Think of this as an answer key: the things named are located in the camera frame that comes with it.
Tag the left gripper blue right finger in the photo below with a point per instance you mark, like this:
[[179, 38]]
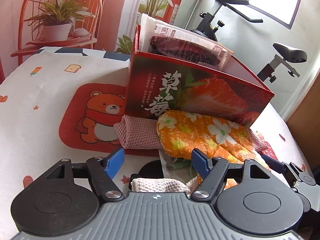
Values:
[[213, 174]]

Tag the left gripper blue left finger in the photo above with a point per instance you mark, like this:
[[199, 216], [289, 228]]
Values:
[[101, 172]]

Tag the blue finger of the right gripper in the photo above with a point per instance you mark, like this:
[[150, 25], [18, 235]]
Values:
[[291, 172]]

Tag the pink knitted cloth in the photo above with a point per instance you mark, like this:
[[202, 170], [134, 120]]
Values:
[[141, 134]]

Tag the orange floral fabric mitt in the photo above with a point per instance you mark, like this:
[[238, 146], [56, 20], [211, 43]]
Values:
[[180, 132]]

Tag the cream knitted cloth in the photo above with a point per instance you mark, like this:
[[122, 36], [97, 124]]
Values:
[[164, 185]]

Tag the printed room backdrop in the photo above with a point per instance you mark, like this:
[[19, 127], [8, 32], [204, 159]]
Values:
[[29, 25]]

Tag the black round object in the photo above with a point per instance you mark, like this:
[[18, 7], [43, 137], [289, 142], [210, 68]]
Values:
[[151, 170]]

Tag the red bear mat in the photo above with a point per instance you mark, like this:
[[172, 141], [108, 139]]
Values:
[[90, 116]]

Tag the red strawberry cardboard box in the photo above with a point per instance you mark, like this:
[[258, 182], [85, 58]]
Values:
[[157, 83]]

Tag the white patterned tablecloth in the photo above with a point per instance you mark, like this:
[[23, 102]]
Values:
[[45, 191]]

